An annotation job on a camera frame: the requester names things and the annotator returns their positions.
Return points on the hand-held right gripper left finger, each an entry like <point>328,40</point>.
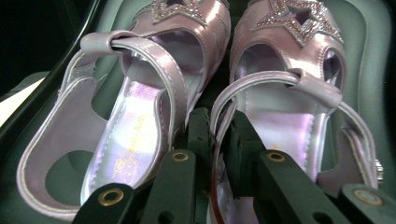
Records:
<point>176,186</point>

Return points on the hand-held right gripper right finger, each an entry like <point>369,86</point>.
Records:
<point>280,186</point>

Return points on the lilac star sandal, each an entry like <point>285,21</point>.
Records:
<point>280,93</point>
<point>137,124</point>

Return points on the black glossy shoe rack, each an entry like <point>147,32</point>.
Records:
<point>367,46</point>

